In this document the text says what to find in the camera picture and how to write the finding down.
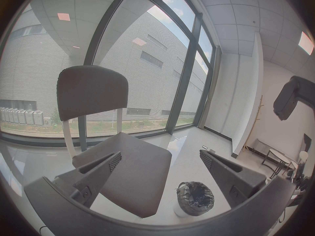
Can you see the grey chair with white legs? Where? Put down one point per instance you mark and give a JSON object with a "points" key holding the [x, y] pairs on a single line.
{"points": [[133, 171]]}

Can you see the white trash bin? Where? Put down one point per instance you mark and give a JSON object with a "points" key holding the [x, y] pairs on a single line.
{"points": [[179, 210]]}

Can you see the white round table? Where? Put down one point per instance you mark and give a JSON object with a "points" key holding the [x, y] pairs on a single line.
{"points": [[276, 154]]}

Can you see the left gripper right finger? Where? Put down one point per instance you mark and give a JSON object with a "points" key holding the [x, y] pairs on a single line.
{"points": [[228, 178]]}

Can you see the wooden coat rack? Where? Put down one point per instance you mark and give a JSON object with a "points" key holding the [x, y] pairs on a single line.
{"points": [[253, 124]]}

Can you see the window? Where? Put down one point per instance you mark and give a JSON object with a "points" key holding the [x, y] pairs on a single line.
{"points": [[147, 70]]}

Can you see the black plastic bag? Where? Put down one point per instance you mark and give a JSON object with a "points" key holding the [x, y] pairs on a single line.
{"points": [[196, 198]]}

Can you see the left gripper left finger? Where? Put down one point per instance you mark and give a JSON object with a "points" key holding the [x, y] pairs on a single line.
{"points": [[98, 171]]}

